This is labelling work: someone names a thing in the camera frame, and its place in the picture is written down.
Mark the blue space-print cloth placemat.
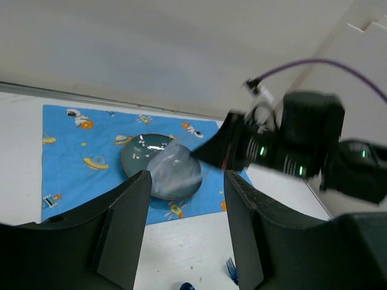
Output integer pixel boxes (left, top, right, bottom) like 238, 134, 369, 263
42, 105, 218, 219

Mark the clear plastic cup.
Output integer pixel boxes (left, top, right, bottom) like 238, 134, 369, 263
146, 141, 203, 201

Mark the blue metal fork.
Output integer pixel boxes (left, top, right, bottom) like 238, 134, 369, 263
226, 257, 239, 286

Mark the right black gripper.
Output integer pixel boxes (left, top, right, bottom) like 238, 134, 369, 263
190, 92, 345, 179

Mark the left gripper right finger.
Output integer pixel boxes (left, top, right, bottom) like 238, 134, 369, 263
224, 171, 386, 289

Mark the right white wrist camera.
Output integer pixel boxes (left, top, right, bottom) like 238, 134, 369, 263
242, 78, 278, 129

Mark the teal ceramic plate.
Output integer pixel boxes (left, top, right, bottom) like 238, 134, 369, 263
122, 134, 175, 177

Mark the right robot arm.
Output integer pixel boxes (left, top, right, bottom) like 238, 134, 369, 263
191, 91, 386, 204

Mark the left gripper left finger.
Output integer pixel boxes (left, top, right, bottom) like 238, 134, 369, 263
1, 171, 152, 289

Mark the blue metal spoon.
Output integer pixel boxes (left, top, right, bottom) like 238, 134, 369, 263
180, 282, 195, 290

